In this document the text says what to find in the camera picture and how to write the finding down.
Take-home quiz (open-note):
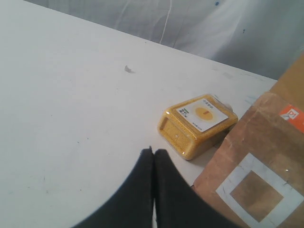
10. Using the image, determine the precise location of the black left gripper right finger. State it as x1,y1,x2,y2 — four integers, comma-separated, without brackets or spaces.
154,149,238,228

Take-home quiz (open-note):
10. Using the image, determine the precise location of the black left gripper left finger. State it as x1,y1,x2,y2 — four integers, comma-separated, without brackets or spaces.
75,147,154,228

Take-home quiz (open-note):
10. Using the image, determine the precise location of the brown paper shopping bag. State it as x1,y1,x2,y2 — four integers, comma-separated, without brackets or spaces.
269,54,304,111

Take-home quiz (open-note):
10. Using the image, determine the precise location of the yellow millet grain pack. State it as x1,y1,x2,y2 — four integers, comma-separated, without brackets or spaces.
158,94,238,161

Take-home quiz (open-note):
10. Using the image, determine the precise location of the brown kraft pouch white label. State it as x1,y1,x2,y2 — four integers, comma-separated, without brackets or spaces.
193,92,304,228

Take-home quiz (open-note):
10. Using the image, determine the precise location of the small paper scrap on table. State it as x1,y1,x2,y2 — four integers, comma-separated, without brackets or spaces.
124,65,133,74

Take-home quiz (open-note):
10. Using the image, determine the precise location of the white backdrop sheet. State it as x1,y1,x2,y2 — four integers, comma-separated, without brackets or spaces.
36,0,304,79

